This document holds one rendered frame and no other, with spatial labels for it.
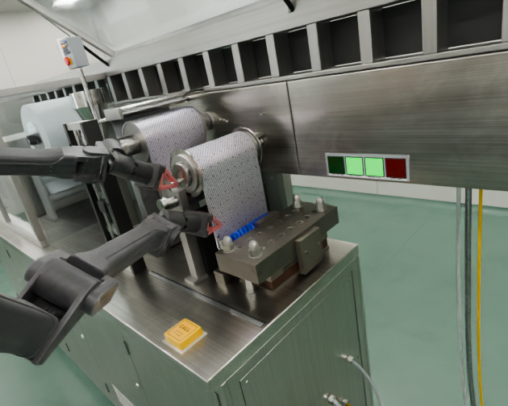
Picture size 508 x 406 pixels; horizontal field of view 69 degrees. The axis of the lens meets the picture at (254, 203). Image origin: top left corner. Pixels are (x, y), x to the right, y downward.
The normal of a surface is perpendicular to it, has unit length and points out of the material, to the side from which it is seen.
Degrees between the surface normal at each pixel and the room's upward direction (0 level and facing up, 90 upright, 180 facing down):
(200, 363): 0
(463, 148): 90
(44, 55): 90
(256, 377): 90
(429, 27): 90
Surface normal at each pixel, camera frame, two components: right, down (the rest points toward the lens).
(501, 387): -0.18, -0.92
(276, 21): -0.67, 0.38
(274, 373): 0.72, 0.12
